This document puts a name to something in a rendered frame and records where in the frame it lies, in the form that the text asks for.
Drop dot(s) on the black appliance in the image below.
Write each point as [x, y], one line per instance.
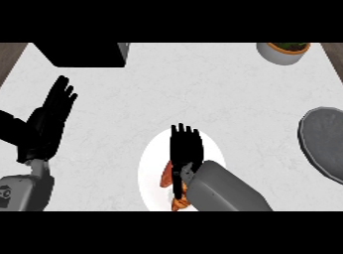
[84, 54]

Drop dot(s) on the dark grey pan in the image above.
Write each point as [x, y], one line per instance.
[332, 145]

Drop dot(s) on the orange sweet potato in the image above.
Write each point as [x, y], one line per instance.
[167, 175]

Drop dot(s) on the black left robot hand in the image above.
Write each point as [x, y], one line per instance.
[44, 127]

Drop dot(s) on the grey potted plant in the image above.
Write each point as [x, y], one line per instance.
[282, 51]

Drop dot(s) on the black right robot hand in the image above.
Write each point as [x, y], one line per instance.
[185, 149]

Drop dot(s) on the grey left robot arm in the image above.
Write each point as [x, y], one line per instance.
[21, 191]

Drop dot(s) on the white plate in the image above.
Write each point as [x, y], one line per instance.
[152, 172]

